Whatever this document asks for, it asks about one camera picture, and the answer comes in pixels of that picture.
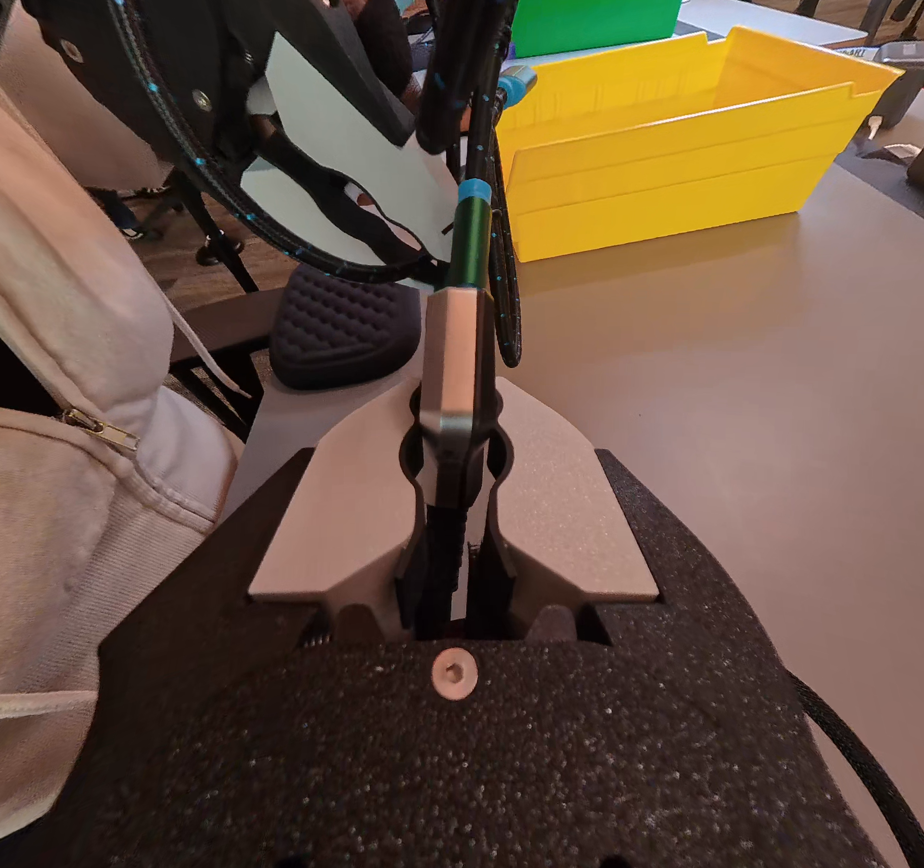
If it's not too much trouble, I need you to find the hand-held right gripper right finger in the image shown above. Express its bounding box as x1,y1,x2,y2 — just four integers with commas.
465,376,662,639

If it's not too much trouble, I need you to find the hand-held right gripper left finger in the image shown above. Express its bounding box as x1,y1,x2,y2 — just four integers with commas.
247,376,428,638

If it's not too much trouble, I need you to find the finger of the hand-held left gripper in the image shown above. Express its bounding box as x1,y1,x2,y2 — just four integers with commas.
249,33,464,266
240,133,441,281

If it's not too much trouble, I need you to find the dark grey desk mat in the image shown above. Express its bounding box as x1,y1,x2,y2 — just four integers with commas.
837,128,924,198

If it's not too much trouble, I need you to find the black dimpled chair armrest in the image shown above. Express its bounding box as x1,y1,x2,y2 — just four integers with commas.
270,265,424,391

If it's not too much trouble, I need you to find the green plastic bin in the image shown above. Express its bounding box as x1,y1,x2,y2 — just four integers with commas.
509,0,700,59

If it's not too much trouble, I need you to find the yellow plastic bin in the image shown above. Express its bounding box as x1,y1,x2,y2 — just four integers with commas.
494,26,905,264

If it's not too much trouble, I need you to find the grey box device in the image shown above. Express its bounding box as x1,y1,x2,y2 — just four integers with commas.
865,41,924,134

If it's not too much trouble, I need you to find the black sleeved gripper cable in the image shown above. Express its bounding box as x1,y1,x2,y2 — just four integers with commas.
785,669,924,849

